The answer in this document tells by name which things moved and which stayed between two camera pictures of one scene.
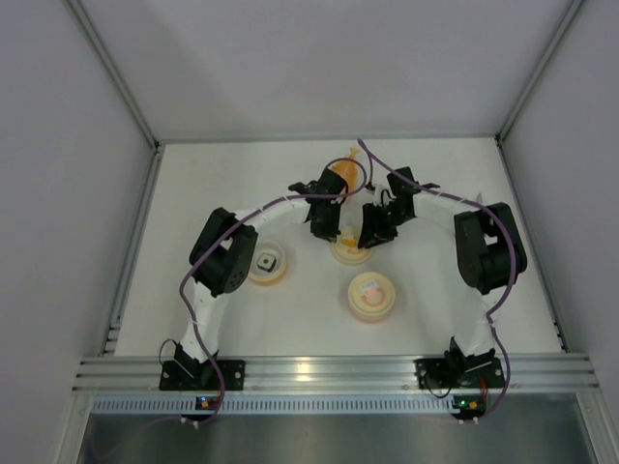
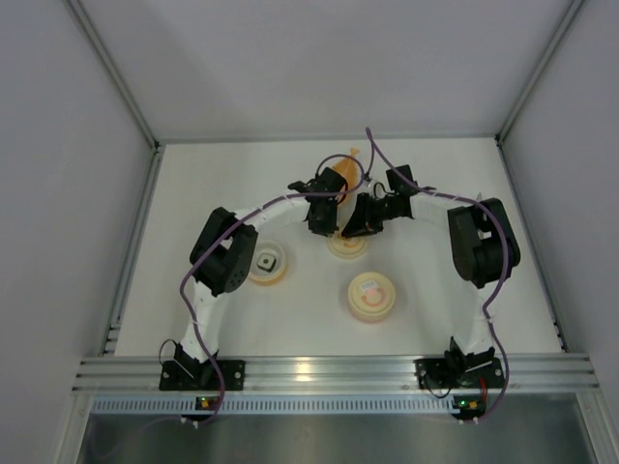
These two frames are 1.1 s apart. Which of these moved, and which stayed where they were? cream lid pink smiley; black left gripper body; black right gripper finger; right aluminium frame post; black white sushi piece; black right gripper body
Moved: black right gripper body; black right gripper finger
Stayed: cream lid pink smiley; black white sushi piece; right aluminium frame post; black left gripper body
